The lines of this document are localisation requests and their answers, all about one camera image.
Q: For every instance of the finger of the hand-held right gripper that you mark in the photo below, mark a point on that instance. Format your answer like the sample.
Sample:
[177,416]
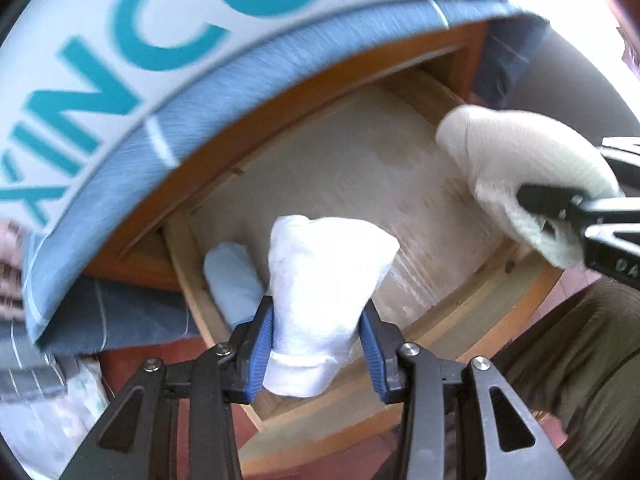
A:
[625,152]
[547,201]

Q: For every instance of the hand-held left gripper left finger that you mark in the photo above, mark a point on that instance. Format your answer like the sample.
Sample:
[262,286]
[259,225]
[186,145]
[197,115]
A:
[260,355]

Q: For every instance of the wooden drawer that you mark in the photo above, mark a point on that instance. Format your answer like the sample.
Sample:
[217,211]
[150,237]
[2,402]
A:
[440,330]

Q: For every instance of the blue checked cover cloth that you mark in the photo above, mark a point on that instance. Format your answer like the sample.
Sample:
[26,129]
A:
[225,80]

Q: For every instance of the white cardboard box teal print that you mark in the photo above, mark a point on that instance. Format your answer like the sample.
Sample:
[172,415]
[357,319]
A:
[310,15]

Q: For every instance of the white garment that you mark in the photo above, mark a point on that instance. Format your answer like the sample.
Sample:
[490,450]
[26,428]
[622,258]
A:
[320,285]

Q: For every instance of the grey plaid blanket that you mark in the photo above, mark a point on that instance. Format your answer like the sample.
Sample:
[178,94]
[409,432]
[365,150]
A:
[30,375]

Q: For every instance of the beige drawer liner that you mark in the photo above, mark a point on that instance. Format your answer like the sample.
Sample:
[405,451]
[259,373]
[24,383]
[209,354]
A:
[350,160]

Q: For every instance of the white floral sheer cloth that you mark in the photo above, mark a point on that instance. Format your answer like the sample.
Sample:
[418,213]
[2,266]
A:
[60,425]

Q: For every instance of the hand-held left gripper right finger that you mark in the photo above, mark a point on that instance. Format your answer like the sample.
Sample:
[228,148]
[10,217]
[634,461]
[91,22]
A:
[372,355]

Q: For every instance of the light blue garment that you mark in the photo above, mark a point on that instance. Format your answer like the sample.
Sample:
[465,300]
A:
[230,280]

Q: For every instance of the cream knit garment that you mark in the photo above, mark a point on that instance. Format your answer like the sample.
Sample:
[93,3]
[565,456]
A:
[510,150]

